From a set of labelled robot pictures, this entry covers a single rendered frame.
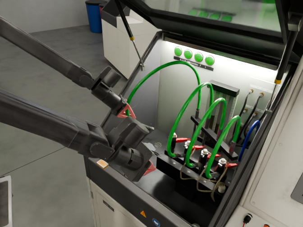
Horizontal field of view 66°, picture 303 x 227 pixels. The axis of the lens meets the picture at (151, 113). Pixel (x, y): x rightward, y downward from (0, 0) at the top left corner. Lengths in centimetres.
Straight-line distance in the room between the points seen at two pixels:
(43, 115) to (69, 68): 41
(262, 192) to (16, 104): 83
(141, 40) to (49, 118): 333
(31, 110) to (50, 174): 202
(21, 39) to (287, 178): 101
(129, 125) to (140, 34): 323
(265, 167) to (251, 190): 11
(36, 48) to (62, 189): 165
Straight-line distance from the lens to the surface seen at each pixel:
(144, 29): 378
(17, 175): 263
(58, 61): 91
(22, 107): 52
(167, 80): 134
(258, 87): 110
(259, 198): 100
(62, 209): 223
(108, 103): 93
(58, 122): 53
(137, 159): 65
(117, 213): 128
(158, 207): 99
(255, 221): 101
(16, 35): 94
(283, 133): 88
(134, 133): 59
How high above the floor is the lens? 176
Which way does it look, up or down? 33 degrees down
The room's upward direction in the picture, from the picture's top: 3 degrees clockwise
